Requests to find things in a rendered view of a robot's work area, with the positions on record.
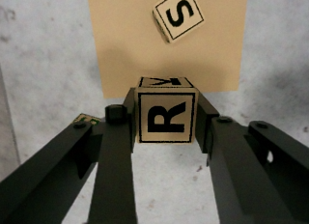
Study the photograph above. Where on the tan square mat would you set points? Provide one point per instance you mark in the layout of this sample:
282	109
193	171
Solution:
130	45

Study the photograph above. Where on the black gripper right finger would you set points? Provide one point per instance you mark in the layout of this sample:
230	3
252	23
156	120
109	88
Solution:
246	189

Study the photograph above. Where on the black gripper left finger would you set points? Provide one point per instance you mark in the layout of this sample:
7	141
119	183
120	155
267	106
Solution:
43	188

